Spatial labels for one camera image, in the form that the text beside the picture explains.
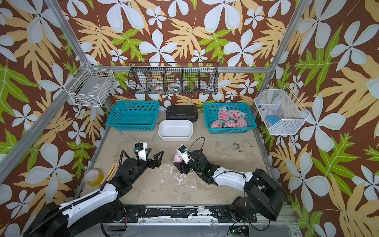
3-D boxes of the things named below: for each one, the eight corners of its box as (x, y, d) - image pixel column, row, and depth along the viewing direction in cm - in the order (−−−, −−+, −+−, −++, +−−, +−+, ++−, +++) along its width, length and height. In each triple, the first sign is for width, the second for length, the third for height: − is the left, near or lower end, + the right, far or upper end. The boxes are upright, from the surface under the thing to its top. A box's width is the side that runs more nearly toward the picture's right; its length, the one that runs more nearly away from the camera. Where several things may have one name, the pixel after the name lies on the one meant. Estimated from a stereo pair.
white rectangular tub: (158, 141, 104) (156, 136, 100) (160, 124, 114) (159, 119, 109) (193, 141, 105) (193, 136, 100) (192, 124, 114) (193, 119, 110)
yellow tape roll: (82, 186, 85) (79, 184, 82) (89, 170, 91) (86, 168, 89) (100, 186, 85) (98, 184, 82) (106, 170, 91) (104, 168, 89)
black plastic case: (166, 124, 114) (165, 118, 109) (168, 109, 125) (167, 104, 120) (197, 124, 114) (198, 118, 109) (196, 109, 125) (197, 104, 120)
